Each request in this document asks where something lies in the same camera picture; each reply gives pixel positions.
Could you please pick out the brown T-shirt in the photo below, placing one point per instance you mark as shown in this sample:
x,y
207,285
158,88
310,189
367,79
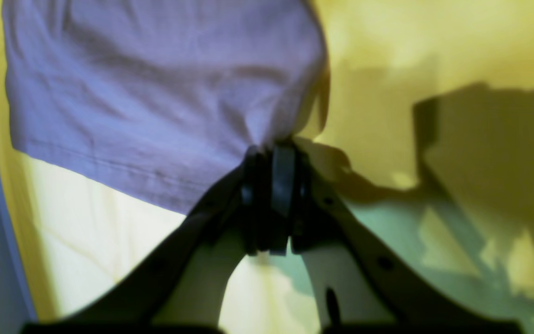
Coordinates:
x,y
157,99

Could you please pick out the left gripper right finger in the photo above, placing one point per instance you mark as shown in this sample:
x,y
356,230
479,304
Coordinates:
x,y
361,286

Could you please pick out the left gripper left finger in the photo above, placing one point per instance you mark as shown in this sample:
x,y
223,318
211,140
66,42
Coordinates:
x,y
179,287

